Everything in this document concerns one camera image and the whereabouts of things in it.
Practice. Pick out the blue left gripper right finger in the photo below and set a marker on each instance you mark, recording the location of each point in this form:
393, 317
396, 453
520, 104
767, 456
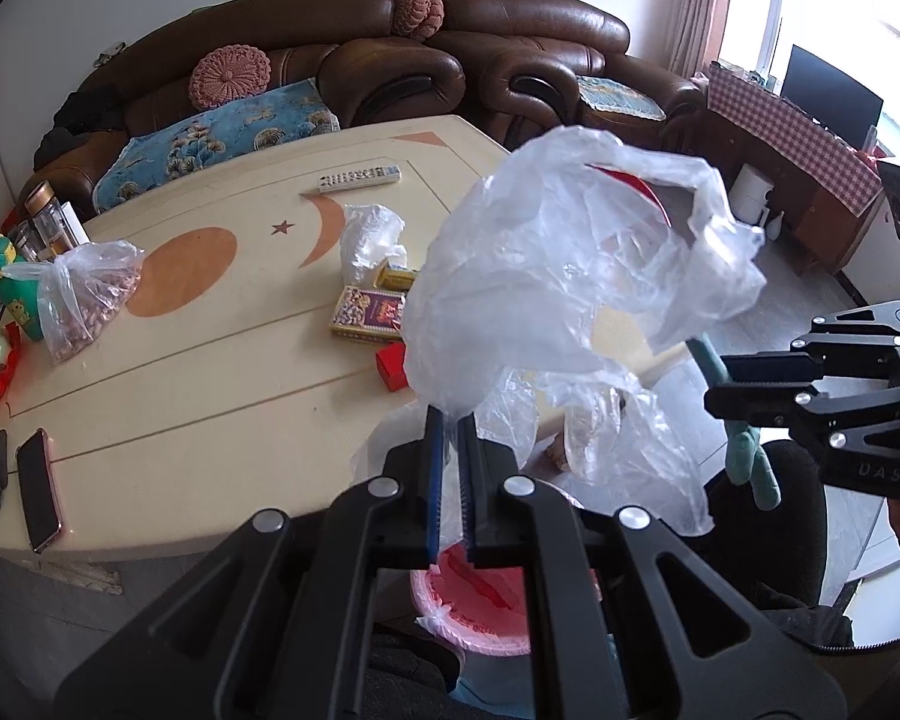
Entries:
472, 488

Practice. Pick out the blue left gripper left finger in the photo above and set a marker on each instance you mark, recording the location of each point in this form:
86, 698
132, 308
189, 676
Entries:
434, 456

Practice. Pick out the small red cube box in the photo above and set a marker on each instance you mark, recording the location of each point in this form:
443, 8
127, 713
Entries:
390, 365

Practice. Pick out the green toy sword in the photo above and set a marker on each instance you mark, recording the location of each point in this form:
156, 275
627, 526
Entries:
745, 460

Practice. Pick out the purple gold card box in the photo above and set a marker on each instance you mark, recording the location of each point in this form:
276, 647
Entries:
368, 314

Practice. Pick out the yellow candy wrapper pack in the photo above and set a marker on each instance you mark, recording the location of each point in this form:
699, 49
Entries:
391, 276

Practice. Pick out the clear plastic bag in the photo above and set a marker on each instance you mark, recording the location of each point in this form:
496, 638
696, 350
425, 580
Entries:
500, 319

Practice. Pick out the white tissue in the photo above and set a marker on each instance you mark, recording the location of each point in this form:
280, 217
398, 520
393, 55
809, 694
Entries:
371, 236

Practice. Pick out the pink lined trash bin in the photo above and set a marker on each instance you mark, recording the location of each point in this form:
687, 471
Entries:
481, 611

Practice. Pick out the checkered cloth side table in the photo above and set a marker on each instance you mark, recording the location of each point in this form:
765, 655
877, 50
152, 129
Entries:
826, 192

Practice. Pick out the white appliance on floor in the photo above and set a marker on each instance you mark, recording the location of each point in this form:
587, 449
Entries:
748, 195

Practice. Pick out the white remote control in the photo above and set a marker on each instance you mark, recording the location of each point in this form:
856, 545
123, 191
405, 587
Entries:
364, 177

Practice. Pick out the red plastic stool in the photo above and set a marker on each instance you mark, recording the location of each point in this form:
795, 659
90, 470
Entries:
638, 185

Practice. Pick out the black computer monitor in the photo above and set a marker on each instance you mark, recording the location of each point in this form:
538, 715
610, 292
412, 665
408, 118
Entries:
832, 98

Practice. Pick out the teal armchair seat cover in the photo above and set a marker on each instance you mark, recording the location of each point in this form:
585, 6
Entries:
609, 97

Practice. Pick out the plastic bag of peanuts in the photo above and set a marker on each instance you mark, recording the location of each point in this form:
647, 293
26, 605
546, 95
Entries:
80, 292

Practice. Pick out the black smartphone pink case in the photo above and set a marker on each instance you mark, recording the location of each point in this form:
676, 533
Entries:
37, 491

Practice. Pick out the brown leather armchair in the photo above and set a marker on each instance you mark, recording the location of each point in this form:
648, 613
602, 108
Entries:
524, 62

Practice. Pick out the pink window curtain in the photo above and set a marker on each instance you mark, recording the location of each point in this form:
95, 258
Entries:
696, 30

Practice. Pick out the brown leather sofa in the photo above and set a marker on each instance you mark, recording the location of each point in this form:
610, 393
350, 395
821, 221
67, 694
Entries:
363, 69

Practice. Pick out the glass jar gold lid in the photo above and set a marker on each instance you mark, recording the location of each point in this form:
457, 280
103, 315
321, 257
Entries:
56, 223

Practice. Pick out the pink round cushion on backrest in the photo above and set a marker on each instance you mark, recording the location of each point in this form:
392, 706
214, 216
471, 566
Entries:
417, 19

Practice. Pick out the green cartoon water bottle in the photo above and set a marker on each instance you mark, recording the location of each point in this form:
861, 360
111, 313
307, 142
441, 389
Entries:
19, 297

